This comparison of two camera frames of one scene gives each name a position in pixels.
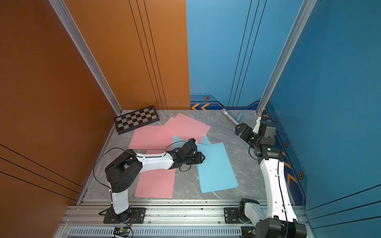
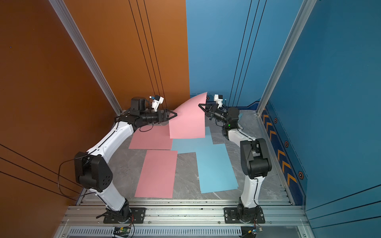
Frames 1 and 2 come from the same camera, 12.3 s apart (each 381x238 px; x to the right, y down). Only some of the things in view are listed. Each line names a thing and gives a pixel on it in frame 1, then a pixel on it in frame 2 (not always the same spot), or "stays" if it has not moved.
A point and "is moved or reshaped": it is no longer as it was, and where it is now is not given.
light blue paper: [216, 173] stays
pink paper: [157, 183] stays
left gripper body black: [191, 160] to [152, 117]
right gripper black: [244, 126] to [212, 112]
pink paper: [152, 137] stays
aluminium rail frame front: [163, 219] stays
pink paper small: [185, 127] is moved or reshaped
